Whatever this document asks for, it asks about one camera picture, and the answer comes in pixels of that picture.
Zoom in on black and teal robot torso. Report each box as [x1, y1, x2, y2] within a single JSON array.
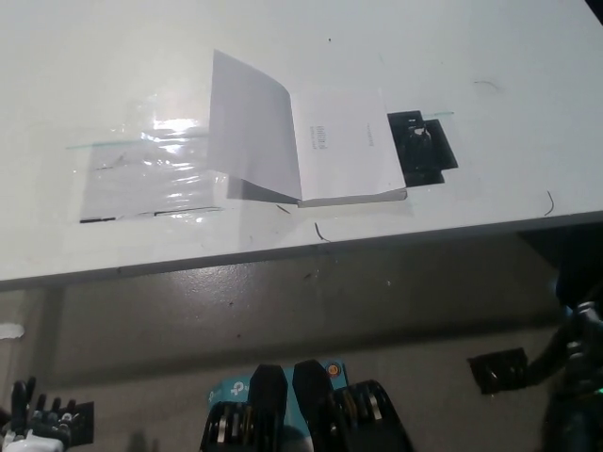
[[200, 358, 416, 452]]

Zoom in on black flat packet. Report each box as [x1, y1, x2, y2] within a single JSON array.
[[386, 108, 460, 186]]

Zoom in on white paperback manual book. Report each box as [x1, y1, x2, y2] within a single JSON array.
[[206, 48, 409, 209]]

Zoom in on black cable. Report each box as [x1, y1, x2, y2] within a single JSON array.
[[530, 322, 574, 390]]

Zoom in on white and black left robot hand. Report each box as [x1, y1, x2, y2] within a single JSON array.
[[0, 376, 79, 452]]

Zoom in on large black floor tape patch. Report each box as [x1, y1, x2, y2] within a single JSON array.
[[467, 347, 529, 395]]

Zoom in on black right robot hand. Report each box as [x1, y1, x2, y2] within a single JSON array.
[[560, 299, 603, 392]]

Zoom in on clear plastic zip bag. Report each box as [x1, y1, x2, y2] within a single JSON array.
[[78, 136, 236, 222]]

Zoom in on small black floor tape patch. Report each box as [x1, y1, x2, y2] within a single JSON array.
[[69, 399, 96, 444]]

